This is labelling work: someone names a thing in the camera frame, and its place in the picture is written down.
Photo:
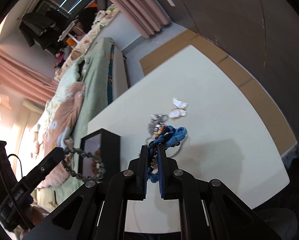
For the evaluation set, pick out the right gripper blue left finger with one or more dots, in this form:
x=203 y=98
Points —
x=96 y=210

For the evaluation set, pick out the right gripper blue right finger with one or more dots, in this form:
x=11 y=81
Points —
x=208 y=210

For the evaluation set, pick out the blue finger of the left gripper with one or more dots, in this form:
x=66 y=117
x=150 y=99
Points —
x=40 y=172

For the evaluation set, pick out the black square jewelry box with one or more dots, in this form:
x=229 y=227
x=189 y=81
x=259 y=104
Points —
x=105 y=146

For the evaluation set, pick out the person's left hand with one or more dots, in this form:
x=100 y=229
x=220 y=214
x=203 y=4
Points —
x=35 y=214

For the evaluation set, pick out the pink floral blanket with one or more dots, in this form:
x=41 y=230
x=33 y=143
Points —
x=58 y=135

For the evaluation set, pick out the white low table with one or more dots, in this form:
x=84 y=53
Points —
x=226 y=139

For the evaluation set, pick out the left pink curtain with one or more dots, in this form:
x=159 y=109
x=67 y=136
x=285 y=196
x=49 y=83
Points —
x=26 y=81

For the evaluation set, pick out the pink curtain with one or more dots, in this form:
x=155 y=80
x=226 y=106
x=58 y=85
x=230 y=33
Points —
x=26 y=81
x=146 y=15

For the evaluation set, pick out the pale green quilt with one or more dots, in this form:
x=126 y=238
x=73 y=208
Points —
x=70 y=77

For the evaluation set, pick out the white butterfly hair clip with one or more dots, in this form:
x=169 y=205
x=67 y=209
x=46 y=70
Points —
x=179 y=109

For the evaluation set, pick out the flattened cardboard sheet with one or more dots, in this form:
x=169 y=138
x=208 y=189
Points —
x=262 y=102

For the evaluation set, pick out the green sheeted bed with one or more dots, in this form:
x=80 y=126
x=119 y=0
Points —
x=103 y=73

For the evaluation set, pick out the hanging black clothes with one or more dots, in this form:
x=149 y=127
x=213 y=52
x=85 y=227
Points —
x=44 y=29

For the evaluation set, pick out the floral window seat cushion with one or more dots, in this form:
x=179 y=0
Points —
x=100 y=20

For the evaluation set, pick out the right pink curtain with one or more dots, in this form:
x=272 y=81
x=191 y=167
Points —
x=146 y=15

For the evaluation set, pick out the white wall socket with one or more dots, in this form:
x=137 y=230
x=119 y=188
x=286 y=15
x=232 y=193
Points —
x=171 y=3

